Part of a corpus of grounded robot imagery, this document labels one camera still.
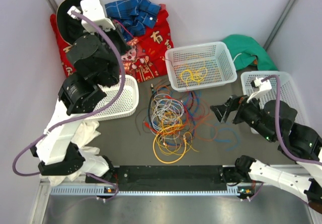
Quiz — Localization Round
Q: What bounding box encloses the white thin cable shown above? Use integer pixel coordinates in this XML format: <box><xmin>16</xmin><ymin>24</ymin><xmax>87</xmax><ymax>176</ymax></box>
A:
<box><xmin>150</xmin><ymin>93</ymin><xmax>186</xmax><ymax>134</ymax></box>

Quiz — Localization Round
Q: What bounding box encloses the red printed cloth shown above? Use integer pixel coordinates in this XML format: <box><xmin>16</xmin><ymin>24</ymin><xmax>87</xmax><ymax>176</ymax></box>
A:
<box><xmin>49</xmin><ymin>4</ymin><xmax>175</xmax><ymax>88</ymax></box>

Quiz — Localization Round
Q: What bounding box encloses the white cloth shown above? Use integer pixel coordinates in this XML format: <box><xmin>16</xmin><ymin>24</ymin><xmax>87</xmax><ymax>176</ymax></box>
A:
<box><xmin>39</xmin><ymin>120</ymin><xmax>101</xmax><ymax>187</ymax></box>

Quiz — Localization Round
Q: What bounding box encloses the bright yellow thin cable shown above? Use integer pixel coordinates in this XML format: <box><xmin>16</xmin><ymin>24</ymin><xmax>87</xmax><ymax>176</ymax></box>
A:
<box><xmin>179</xmin><ymin>65</ymin><xmax>208</xmax><ymax>85</ymax></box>

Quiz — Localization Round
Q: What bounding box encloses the thick red cable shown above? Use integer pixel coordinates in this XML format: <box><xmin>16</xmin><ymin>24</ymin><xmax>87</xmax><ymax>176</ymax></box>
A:
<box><xmin>112</xmin><ymin>19</ymin><xmax>174</xmax><ymax>66</ymax></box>

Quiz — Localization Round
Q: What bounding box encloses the dark blue cable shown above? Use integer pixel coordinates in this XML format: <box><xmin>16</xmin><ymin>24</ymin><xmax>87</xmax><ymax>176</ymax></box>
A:
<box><xmin>148</xmin><ymin>89</ymin><xmax>202</xmax><ymax>146</ymax></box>

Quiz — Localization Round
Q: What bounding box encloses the green cloth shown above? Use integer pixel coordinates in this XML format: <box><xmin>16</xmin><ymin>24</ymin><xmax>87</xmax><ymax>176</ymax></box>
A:
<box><xmin>222</xmin><ymin>34</ymin><xmax>278</xmax><ymax>71</ymax></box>

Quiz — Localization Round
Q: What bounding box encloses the white rectangular basket, middle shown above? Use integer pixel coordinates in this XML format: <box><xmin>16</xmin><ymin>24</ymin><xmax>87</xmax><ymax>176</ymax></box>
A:
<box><xmin>165</xmin><ymin>42</ymin><xmax>237</xmax><ymax>92</ymax></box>

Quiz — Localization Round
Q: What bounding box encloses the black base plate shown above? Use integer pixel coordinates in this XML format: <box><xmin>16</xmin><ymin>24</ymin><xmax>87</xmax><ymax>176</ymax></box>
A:
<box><xmin>116</xmin><ymin>166</ymin><xmax>227</xmax><ymax>191</ymax></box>

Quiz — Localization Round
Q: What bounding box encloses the orange thin cable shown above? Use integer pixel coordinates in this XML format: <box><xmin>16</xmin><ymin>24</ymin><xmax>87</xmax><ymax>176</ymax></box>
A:
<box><xmin>155</xmin><ymin>52</ymin><xmax>222</xmax><ymax>144</ymax></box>

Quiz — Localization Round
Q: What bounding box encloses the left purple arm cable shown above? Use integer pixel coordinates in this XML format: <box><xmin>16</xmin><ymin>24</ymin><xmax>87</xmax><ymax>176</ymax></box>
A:
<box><xmin>12</xmin><ymin>11</ymin><xmax>126</xmax><ymax>204</ymax></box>

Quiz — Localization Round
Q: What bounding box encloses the thick amber yellow cable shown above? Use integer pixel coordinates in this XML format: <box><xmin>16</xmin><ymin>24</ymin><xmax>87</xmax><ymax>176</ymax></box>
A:
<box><xmin>152</xmin><ymin>125</ymin><xmax>194</xmax><ymax>164</ymax></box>

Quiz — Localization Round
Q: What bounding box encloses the white rectangular basket, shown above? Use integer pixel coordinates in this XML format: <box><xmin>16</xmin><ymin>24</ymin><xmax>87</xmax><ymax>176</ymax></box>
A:
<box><xmin>165</xmin><ymin>42</ymin><xmax>237</xmax><ymax>92</ymax></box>
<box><xmin>240</xmin><ymin>71</ymin><xmax>310</xmax><ymax>126</ymax></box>

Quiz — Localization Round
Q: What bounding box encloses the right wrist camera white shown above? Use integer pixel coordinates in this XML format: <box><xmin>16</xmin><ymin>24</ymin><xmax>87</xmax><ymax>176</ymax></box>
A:
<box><xmin>247</xmin><ymin>78</ymin><xmax>272</xmax><ymax>103</ymax></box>

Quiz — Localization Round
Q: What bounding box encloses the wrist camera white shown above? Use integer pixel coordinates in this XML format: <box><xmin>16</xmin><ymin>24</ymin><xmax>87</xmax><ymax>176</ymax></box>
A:
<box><xmin>247</xmin><ymin>78</ymin><xmax>272</xmax><ymax>103</ymax></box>
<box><xmin>67</xmin><ymin>0</ymin><xmax>116</xmax><ymax>32</ymax></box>

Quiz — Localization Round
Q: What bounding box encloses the blue plaid shirt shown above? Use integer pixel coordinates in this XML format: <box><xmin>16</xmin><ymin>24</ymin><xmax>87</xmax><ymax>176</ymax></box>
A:
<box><xmin>105</xmin><ymin>0</ymin><xmax>161</xmax><ymax>41</ymax></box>

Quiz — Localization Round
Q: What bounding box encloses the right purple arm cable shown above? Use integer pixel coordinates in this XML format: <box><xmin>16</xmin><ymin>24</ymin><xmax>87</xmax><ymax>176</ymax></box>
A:
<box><xmin>241</xmin><ymin>74</ymin><xmax>322</xmax><ymax>207</ymax></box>

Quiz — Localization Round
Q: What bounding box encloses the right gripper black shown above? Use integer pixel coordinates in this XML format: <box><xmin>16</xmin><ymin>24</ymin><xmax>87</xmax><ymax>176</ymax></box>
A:
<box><xmin>209</xmin><ymin>90</ymin><xmax>275</xmax><ymax>142</ymax></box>

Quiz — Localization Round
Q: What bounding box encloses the grey corner post right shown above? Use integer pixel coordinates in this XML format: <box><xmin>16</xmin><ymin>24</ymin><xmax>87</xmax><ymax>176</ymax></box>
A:
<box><xmin>263</xmin><ymin>0</ymin><xmax>298</xmax><ymax>51</ymax></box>

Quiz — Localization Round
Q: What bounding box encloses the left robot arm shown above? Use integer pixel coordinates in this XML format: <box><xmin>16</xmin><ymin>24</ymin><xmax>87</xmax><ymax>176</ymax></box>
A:
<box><xmin>31</xmin><ymin>28</ymin><xmax>129</xmax><ymax>182</ymax></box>

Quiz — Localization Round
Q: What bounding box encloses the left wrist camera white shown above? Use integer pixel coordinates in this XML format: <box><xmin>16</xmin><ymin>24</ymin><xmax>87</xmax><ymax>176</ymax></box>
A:
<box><xmin>67</xmin><ymin>0</ymin><xmax>116</xmax><ymax>32</ymax></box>

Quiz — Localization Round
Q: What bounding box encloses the white rectangular basket, right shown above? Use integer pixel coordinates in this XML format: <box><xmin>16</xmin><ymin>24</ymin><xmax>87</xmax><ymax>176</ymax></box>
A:
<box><xmin>240</xmin><ymin>71</ymin><xmax>310</xmax><ymax>126</ymax></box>

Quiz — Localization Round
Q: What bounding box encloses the yellow thin tangled cable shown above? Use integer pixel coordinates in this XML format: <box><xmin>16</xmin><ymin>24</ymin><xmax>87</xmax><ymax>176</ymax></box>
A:
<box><xmin>154</xmin><ymin>112</ymin><xmax>199</xmax><ymax>154</ymax></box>

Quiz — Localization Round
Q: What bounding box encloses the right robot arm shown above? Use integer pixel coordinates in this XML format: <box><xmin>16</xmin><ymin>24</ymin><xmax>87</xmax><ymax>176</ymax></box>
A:
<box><xmin>210</xmin><ymin>95</ymin><xmax>321</xmax><ymax>213</ymax></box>

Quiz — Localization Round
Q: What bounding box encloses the light blue loose cable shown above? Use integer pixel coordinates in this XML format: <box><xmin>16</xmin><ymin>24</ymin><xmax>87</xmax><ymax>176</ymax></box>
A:
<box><xmin>211</xmin><ymin>120</ymin><xmax>241</xmax><ymax>152</ymax></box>

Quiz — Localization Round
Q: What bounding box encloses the black cable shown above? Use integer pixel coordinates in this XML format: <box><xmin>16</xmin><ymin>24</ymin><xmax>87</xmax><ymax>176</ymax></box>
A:
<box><xmin>135</xmin><ymin>83</ymin><xmax>156</xmax><ymax>136</ymax></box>

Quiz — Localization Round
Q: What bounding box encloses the black hat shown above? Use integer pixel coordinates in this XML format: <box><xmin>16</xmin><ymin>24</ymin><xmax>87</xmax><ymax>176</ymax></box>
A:
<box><xmin>56</xmin><ymin>0</ymin><xmax>84</xmax><ymax>45</ymax></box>

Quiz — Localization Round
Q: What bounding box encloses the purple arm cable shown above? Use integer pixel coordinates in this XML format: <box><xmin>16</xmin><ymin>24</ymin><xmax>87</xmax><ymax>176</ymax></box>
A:
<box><xmin>241</xmin><ymin>74</ymin><xmax>322</xmax><ymax>207</ymax></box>
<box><xmin>12</xmin><ymin>11</ymin><xmax>126</xmax><ymax>204</ymax></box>

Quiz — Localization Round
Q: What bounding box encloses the white oval perforated basket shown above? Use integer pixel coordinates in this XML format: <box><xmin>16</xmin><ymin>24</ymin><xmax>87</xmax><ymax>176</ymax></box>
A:
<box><xmin>86</xmin><ymin>74</ymin><xmax>139</xmax><ymax>121</ymax></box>

